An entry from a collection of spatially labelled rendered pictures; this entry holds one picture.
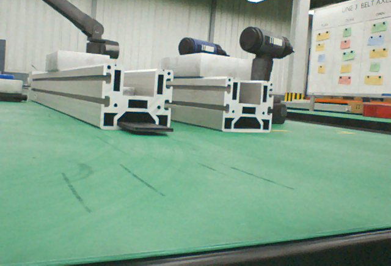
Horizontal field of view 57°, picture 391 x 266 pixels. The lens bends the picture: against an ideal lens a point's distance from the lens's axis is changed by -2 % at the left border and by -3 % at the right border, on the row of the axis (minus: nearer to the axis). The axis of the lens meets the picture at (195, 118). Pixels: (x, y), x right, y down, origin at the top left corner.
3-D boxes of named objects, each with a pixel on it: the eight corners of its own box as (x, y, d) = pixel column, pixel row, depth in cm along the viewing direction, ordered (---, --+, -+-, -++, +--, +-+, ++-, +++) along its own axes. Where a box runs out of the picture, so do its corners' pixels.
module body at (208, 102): (89, 103, 125) (90, 78, 125) (116, 104, 130) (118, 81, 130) (221, 131, 57) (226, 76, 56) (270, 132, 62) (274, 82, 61)
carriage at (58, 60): (44, 82, 88) (46, 54, 87) (89, 85, 93) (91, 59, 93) (55, 82, 74) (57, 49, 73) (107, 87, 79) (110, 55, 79)
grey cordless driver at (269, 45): (228, 120, 86) (235, 26, 85) (275, 121, 100) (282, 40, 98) (254, 124, 81) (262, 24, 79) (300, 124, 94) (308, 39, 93)
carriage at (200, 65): (158, 90, 76) (160, 57, 75) (203, 93, 81) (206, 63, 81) (198, 92, 62) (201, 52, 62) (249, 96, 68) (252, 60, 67)
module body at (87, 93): (30, 100, 116) (32, 73, 115) (62, 102, 121) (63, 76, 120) (99, 129, 47) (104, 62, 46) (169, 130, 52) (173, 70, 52)
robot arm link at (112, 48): (87, 27, 145) (93, 24, 138) (115, 30, 151) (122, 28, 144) (85, 57, 146) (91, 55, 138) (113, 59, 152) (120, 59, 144)
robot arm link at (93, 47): (84, 40, 143) (88, 39, 138) (101, 43, 147) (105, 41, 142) (84, 58, 144) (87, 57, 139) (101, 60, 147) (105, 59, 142)
